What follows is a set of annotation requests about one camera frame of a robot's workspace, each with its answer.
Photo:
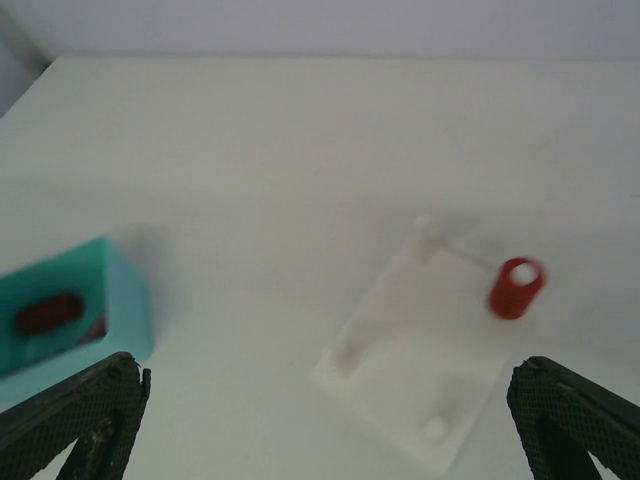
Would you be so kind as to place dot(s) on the teal plastic parts bin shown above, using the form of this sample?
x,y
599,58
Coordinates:
x,y
116,317

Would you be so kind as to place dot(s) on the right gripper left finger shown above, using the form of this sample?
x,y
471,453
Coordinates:
x,y
98,411

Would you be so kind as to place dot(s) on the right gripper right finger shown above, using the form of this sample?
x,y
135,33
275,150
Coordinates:
x,y
565,421

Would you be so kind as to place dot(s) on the white base plate with pegs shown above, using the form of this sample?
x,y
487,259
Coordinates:
x,y
420,356

